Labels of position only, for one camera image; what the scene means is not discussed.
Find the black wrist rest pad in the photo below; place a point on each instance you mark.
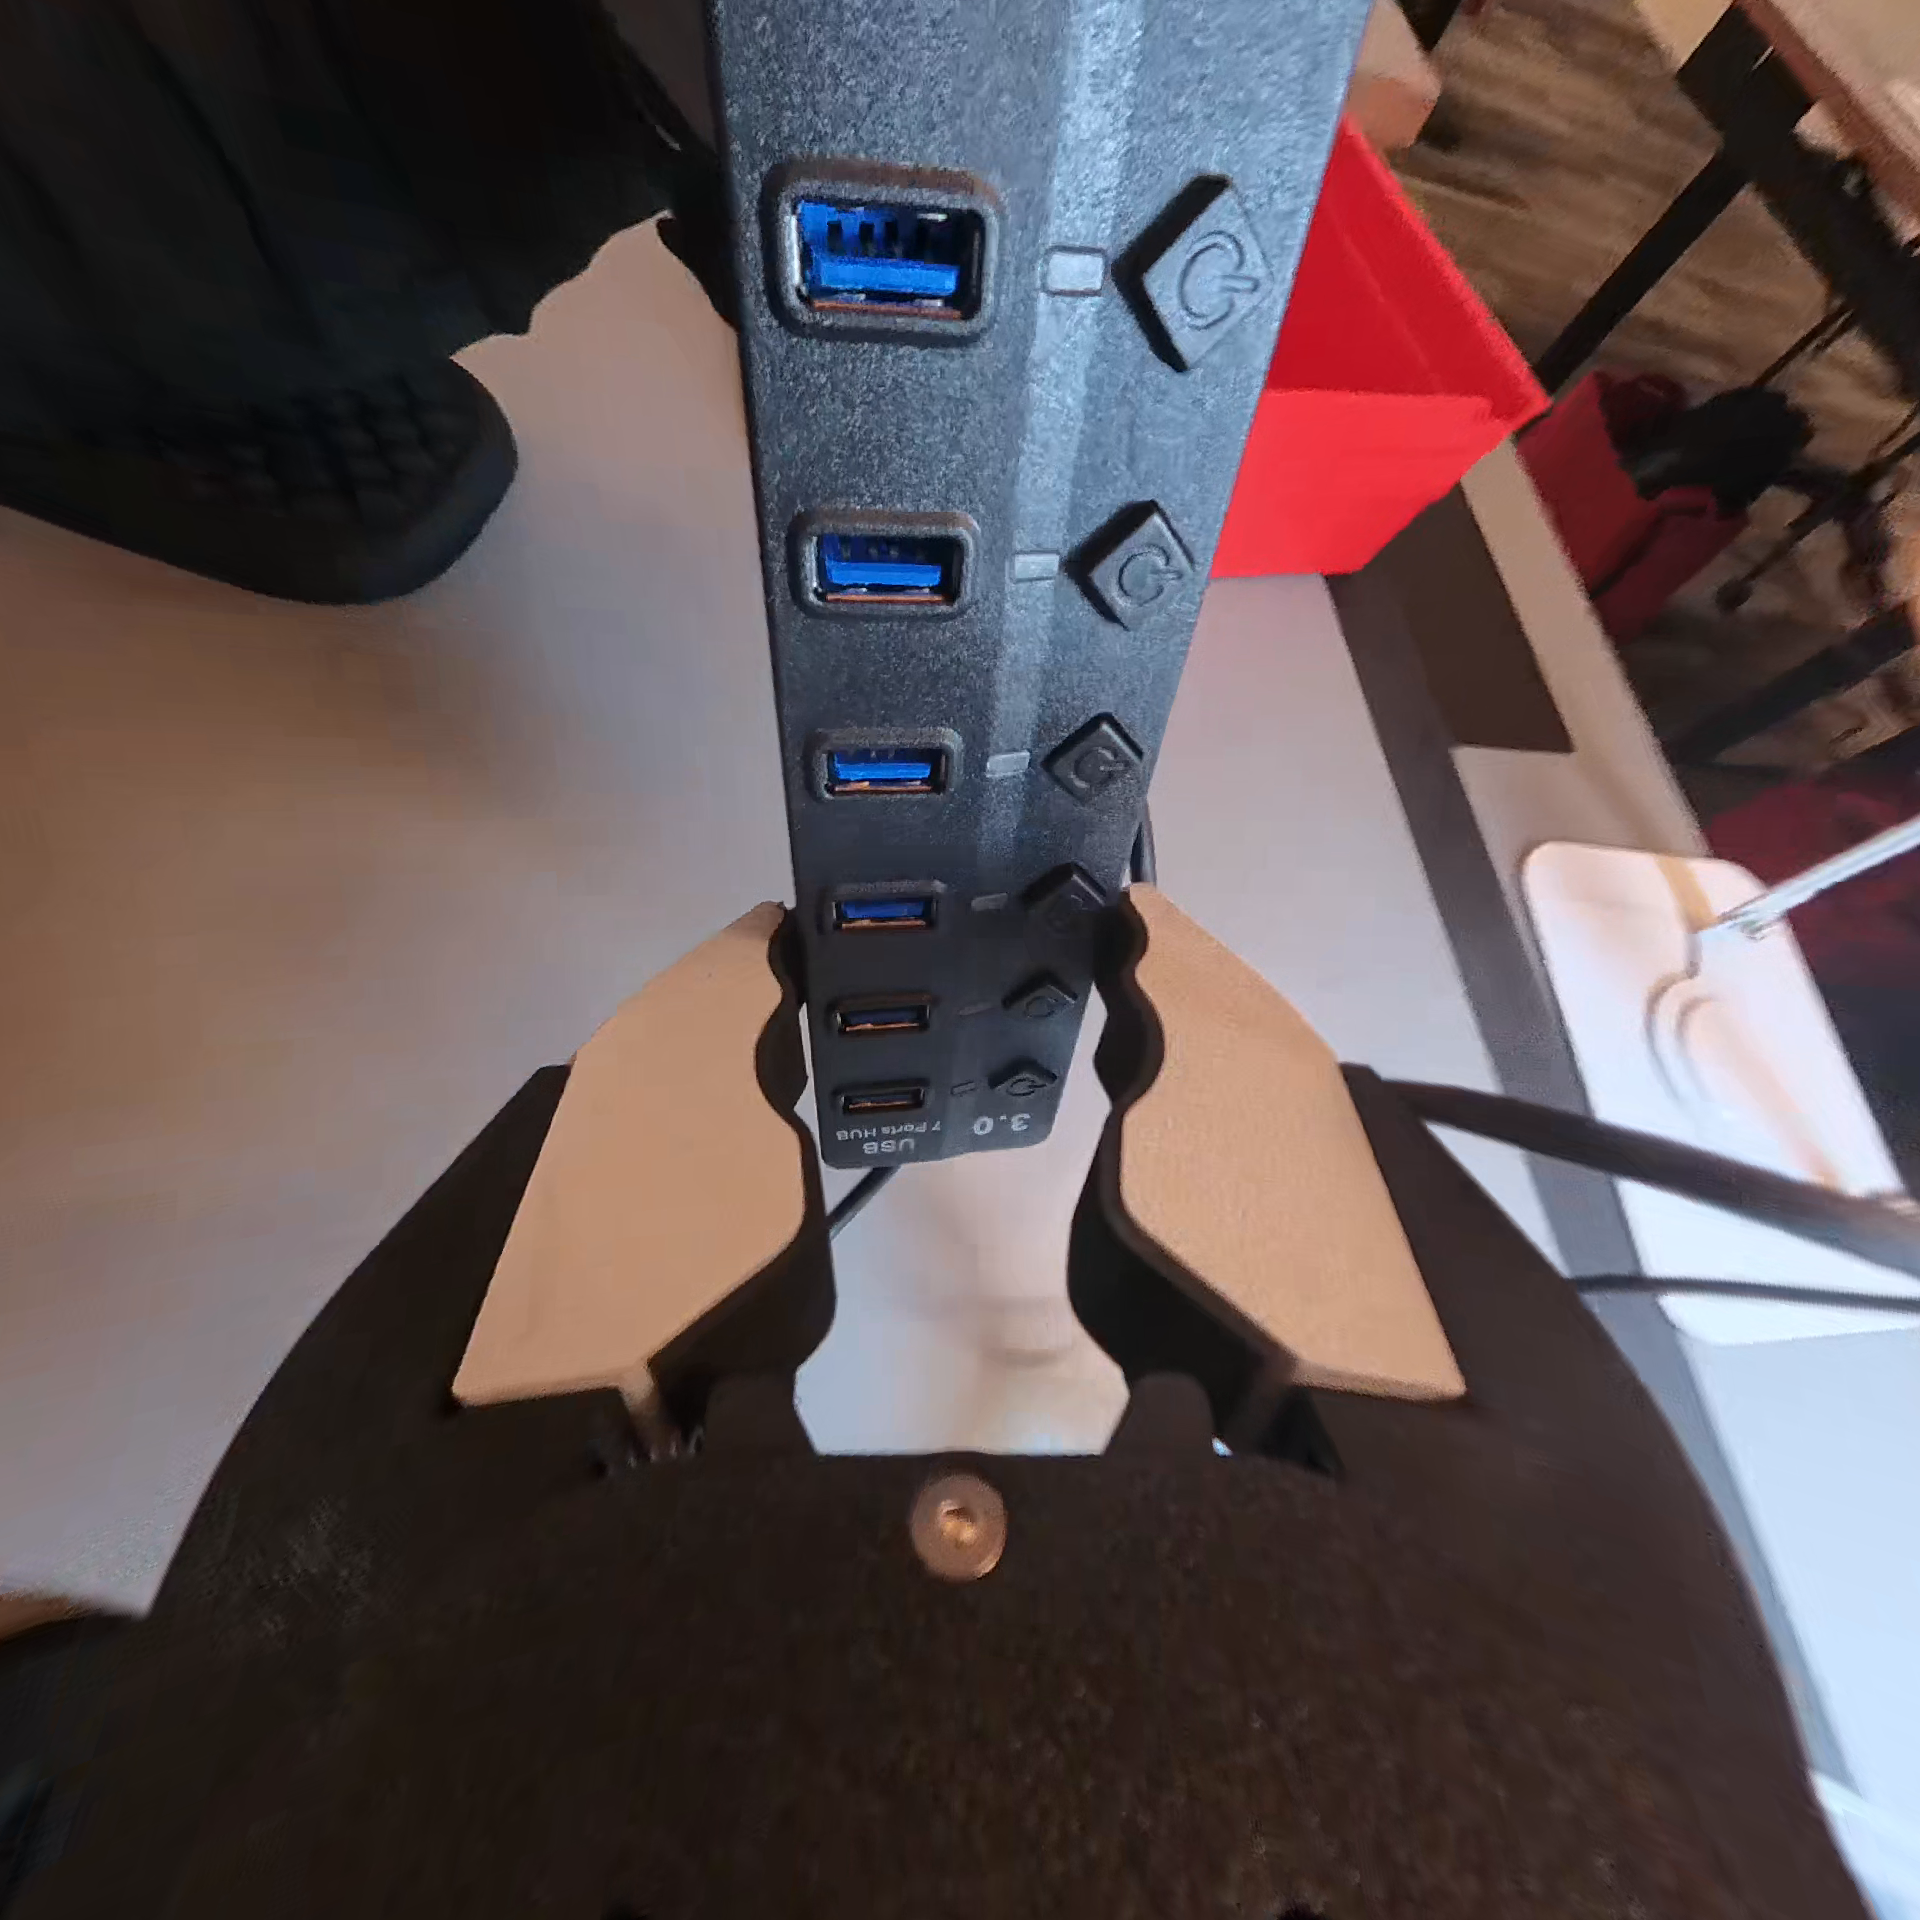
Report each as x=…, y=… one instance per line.
x=269, y=482

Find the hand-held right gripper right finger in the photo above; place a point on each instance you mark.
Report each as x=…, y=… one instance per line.
x=1276, y=1200

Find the red bag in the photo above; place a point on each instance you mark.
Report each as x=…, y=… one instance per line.
x=1635, y=541

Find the red plastic box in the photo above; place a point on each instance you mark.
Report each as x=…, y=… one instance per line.
x=1381, y=450

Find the black usb hub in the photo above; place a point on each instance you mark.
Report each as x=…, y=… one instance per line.
x=1038, y=493

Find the person's black clothing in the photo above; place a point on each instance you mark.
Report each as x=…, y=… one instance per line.
x=303, y=150

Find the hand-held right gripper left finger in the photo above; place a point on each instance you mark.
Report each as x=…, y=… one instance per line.
x=660, y=1200

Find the black desk frame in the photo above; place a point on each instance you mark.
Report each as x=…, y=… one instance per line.
x=1742, y=106

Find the white tray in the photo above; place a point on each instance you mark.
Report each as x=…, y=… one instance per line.
x=1606, y=961

